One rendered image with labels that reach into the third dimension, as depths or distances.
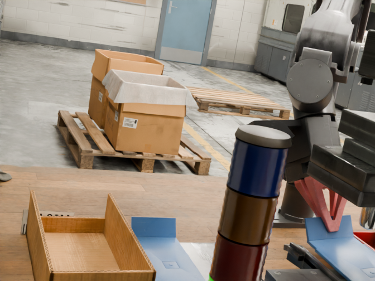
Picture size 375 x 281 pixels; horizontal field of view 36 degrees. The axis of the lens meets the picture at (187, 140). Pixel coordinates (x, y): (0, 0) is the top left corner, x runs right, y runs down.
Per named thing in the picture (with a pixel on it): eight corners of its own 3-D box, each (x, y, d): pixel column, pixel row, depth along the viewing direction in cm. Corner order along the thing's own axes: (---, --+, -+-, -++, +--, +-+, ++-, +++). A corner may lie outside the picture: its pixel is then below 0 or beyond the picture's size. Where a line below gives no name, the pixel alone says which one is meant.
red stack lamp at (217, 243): (247, 265, 45) (255, 224, 44) (269, 290, 41) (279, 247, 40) (201, 265, 43) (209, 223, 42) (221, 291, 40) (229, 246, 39)
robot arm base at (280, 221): (358, 190, 109) (337, 178, 116) (265, 185, 102) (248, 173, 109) (349, 229, 111) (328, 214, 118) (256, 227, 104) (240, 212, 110)
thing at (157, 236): (172, 235, 90) (175, 217, 89) (206, 285, 76) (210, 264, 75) (128, 233, 87) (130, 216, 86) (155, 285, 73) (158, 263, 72)
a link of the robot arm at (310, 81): (342, 111, 70) (365, 17, 71) (272, 96, 72) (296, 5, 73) (340, 128, 81) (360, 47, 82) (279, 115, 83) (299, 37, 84)
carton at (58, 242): (104, 240, 91) (111, 192, 89) (146, 332, 68) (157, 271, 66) (19, 238, 86) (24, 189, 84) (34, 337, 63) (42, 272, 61)
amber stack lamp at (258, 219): (255, 222, 44) (264, 180, 43) (279, 245, 40) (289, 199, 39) (209, 221, 42) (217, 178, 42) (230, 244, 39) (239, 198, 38)
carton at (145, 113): (191, 159, 426) (202, 92, 414) (107, 152, 406) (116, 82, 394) (168, 135, 487) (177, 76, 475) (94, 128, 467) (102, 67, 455)
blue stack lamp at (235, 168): (265, 179, 43) (274, 135, 42) (289, 197, 39) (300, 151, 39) (218, 176, 41) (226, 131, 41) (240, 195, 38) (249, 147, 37)
